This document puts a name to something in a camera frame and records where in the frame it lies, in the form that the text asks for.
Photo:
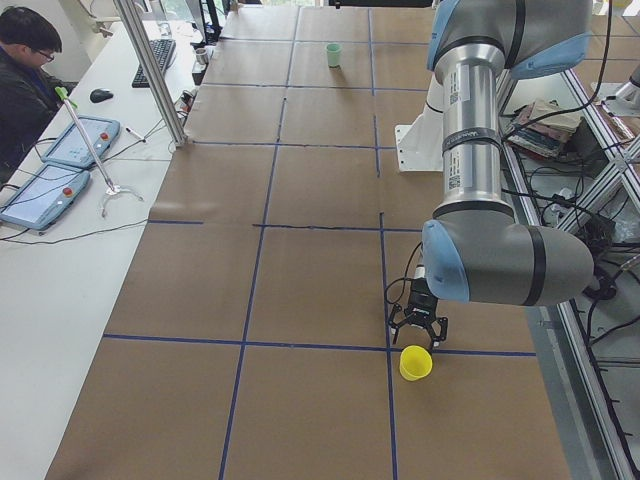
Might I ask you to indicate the teach pendant tablet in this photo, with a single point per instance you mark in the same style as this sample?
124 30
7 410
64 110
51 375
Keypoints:
43 199
70 148

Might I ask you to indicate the aluminium frame post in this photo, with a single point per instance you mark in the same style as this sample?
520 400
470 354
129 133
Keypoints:
141 44

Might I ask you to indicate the black marker pen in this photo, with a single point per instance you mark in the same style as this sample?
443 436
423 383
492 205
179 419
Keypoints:
135 134

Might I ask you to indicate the yellow plastic cup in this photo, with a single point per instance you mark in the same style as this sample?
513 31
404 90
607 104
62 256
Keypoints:
415 363

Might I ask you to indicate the black computer mouse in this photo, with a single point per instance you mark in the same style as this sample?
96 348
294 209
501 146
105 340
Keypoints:
100 95

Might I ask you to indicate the far teach pendant tablet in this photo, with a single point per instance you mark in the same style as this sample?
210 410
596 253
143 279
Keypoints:
70 148

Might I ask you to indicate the stack of magazines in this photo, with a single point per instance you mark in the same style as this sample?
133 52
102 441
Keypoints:
547 137

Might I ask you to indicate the small metal cup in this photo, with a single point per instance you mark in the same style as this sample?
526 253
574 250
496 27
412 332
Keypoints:
202 57

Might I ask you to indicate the near teach pendant tablet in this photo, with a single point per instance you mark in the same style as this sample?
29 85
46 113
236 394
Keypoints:
43 199

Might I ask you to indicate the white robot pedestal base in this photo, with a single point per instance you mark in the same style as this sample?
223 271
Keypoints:
419 145

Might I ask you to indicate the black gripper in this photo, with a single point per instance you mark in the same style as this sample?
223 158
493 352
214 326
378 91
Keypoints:
419 301

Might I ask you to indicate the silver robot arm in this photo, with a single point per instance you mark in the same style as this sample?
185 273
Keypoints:
473 250

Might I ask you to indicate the green plastic cup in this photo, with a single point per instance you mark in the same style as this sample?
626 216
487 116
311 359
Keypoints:
333 54

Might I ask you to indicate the seated person black jacket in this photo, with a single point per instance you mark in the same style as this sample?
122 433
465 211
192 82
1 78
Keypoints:
28 98

